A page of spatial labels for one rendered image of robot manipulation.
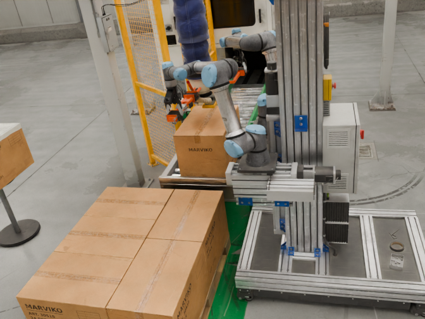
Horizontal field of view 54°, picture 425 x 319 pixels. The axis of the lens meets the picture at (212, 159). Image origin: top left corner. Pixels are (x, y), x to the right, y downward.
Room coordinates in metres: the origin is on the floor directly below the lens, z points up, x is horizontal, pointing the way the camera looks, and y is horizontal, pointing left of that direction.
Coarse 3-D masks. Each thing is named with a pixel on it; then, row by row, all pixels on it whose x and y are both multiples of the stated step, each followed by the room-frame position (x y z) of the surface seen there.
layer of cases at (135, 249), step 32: (128, 192) 2.86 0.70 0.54; (160, 192) 2.79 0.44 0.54; (192, 192) 2.73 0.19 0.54; (96, 224) 2.49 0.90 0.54; (128, 224) 2.43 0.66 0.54; (160, 224) 2.38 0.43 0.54; (192, 224) 2.33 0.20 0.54; (224, 224) 2.61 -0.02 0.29; (64, 256) 2.18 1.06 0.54; (96, 256) 2.13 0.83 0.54; (128, 256) 2.08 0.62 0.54; (160, 256) 2.04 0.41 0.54; (192, 256) 2.00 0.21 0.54; (32, 288) 1.92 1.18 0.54; (64, 288) 1.88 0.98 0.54; (96, 288) 1.84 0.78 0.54; (128, 288) 1.81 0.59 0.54; (160, 288) 1.77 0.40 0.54; (192, 288) 1.86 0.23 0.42
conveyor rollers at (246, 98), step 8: (232, 88) 4.98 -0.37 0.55; (240, 88) 4.94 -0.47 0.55; (248, 88) 4.91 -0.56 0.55; (256, 88) 4.87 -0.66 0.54; (232, 96) 4.70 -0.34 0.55; (240, 96) 4.66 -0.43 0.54; (248, 96) 4.63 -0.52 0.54; (256, 96) 4.60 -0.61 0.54; (240, 104) 4.40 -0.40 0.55; (248, 104) 4.37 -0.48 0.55; (240, 112) 4.20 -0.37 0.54; (248, 112) 4.18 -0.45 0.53; (240, 120) 3.95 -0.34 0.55; (248, 120) 3.93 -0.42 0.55; (176, 168) 3.13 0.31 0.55
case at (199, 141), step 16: (192, 112) 3.36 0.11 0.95; (208, 112) 3.31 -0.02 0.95; (192, 128) 3.02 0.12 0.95; (208, 128) 2.97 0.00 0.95; (224, 128) 2.93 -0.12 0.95; (176, 144) 2.93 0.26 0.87; (192, 144) 2.89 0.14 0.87; (208, 144) 2.85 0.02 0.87; (192, 160) 2.90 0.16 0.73; (208, 160) 2.86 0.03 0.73; (224, 160) 2.82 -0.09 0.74; (192, 176) 2.91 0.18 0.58; (208, 176) 2.86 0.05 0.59; (224, 176) 2.82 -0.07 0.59
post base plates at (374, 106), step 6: (378, 90) 5.05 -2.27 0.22; (378, 96) 5.05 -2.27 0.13; (384, 96) 4.97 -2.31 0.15; (390, 96) 5.00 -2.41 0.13; (144, 102) 6.10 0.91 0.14; (372, 102) 5.07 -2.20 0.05; (378, 102) 5.05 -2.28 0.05; (384, 102) 4.95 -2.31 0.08; (390, 102) 5.00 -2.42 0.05; (150, 108) 6.07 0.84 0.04; (372, 108) 4.91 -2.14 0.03; (378, 108) 4.89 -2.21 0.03; (384, 108) 4.87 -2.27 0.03; (390, 108) 4.84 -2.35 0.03; (132, 114) 5.98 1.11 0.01; (138, 114) 5.95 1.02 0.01
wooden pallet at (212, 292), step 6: (228, 234) 2.67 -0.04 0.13; (228, 240) 2.66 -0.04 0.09; (228, 246) 2.63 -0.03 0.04; (222, 252) 2.46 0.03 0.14; (222, 258) 2.53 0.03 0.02; (222, 264) 2.46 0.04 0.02; (216, 270) 2.29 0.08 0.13; (222, 270) 2.40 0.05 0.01; (216, 276) 2.34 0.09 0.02; (216, 282) 2.28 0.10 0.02; (210, 288) 2.12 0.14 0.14; (216, 288) 2.23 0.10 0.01; (210, 294) 2.10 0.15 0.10; (210, 300) 2.08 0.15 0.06; (204, 306) 1.97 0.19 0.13; (210, 306) 2.06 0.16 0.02; (204, 312) 2.02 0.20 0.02; (204, 318) 1.97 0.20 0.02
